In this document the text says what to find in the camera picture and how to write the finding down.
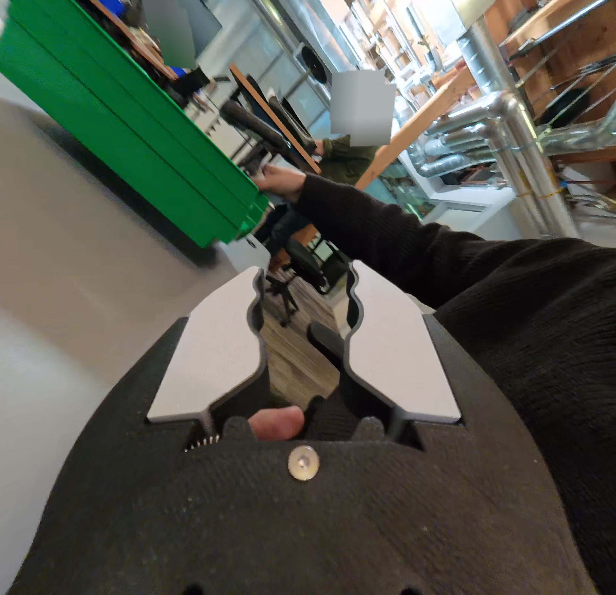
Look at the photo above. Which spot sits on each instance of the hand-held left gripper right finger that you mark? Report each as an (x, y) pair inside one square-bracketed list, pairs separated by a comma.
[(399, 354)]

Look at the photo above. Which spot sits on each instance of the person's left hand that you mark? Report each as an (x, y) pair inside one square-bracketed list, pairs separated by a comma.
[(276, 421)]

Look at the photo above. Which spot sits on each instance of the wooden beam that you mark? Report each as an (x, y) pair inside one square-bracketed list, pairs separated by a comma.
[(418, 123)]

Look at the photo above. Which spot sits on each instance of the silver ventilation duct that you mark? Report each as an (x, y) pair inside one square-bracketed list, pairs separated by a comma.
[(510, 123)]

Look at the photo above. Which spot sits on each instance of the green plastic bin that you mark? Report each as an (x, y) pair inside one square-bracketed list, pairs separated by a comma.
[(120, 123)]

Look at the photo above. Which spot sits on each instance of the person's right forearm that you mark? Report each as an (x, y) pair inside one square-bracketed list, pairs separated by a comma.
[(385, 233)]

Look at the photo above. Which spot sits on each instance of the black office chair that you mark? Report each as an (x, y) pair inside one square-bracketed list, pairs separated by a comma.
[(310, 265)]

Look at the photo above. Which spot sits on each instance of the wood-edged office desk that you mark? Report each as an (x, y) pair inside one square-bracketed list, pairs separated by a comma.
[(274, 116)]

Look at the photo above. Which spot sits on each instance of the person's black sweater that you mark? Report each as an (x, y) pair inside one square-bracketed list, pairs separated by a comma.
[(539, 339)]

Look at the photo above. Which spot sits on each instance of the grey desk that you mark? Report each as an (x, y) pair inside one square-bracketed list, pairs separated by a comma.
[(72, 291)]

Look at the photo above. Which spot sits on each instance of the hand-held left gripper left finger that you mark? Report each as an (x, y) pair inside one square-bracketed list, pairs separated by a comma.
[(211, 349)]

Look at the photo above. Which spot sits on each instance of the person's right hand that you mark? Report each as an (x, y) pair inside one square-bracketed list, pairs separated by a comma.
[(281, 181)]

